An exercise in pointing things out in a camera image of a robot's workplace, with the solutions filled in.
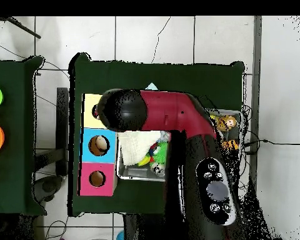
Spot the cream waffle cloth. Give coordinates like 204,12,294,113
117,130,162,166

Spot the shallow clear mesh bin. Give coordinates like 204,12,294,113
116,108,243,182

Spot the wooden box with three holes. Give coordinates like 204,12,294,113
77,93,121,196

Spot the green spiky rubber ball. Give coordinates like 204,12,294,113
153,141,169,163

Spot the crushed silver can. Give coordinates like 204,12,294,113
151,162,166,177

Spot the dark green table cloth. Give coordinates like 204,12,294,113
67,52,245,218
0,55,47,216

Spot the brown plush monkey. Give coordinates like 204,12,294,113
216,114,238,133

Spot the orange plastic toy block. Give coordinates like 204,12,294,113
221,139,239,151

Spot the black upright panel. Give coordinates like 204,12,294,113
56,87,69,177

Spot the grey rounded object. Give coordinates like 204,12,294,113
33,174,64,203

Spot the dark thin rod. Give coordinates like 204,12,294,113
0,16,42,39

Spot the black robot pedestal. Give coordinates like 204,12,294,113
123,213,167,240

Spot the black power cable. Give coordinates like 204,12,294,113
242,139,300,156

